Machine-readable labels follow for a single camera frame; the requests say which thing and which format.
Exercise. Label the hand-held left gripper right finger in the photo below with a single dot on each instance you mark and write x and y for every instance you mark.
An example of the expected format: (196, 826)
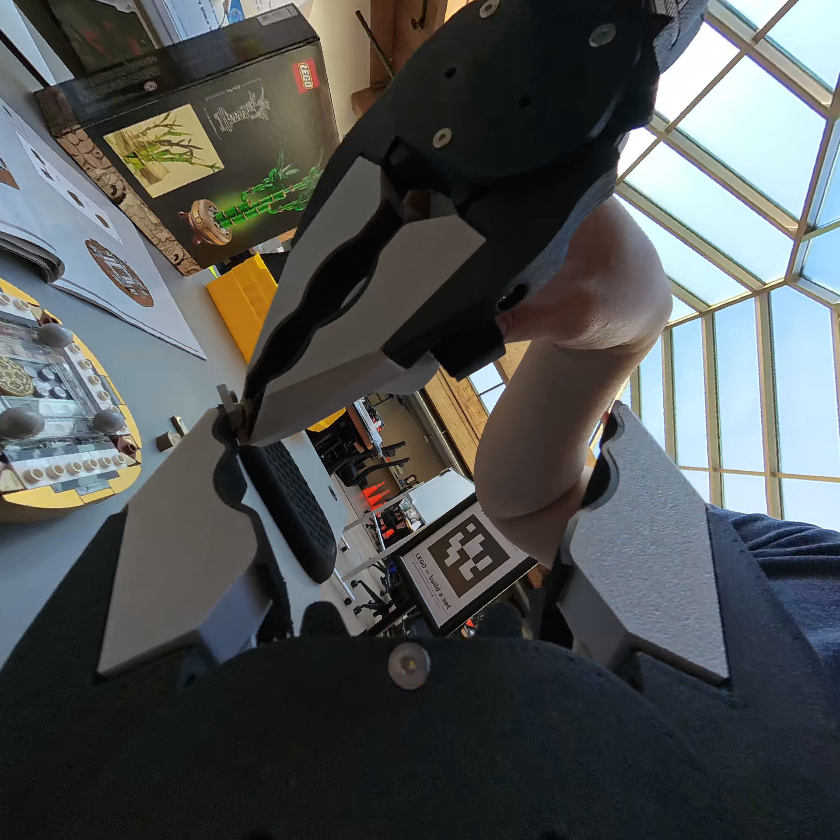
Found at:
(649, 558)

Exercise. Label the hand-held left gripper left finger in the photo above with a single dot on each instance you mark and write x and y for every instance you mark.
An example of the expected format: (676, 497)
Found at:
(184, 558)

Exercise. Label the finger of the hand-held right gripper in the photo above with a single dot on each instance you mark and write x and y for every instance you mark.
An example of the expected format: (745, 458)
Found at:
(394, 308)
(321, 243)

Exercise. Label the small grey lego plate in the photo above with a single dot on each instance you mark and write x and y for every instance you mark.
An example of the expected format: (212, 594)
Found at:
(227, 397)

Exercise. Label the round gold white lego build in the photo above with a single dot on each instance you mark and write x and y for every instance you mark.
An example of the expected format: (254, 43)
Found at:
(52, 407)

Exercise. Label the person's right forearm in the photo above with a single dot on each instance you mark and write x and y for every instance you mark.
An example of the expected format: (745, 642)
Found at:
(531, 446)

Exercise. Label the tan rounded lego piece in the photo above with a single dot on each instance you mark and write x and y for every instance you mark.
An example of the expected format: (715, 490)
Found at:
(164, 441)

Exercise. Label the tan flat lego plate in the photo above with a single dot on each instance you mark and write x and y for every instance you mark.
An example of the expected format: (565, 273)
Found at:
(178, 425)

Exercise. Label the black lego set box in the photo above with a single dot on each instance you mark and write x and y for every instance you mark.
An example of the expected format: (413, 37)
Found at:
(197, 131)

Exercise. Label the lego instruction booklet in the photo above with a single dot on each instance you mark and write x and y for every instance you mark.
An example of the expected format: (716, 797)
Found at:
(65, 210)

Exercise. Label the person's right hand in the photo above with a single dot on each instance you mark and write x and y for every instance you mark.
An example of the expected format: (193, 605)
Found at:
(604, 289)

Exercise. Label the black padded wrist rest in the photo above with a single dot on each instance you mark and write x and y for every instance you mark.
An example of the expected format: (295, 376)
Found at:
(289, 505)

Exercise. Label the black office chair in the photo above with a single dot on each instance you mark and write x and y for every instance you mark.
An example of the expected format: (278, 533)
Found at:
(377, 600)
(361, 459)

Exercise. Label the framed tag sign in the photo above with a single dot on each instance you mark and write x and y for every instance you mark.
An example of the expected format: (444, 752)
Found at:
(459, 564)

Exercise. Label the white board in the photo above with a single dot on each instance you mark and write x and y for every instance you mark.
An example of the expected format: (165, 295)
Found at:
(439, 495)

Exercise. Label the skylight window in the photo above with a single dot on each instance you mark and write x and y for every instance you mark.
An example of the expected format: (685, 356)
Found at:
(741, 197)

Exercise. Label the dark cardboard box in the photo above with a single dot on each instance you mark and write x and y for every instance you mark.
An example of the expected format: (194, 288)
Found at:
(98, 33)

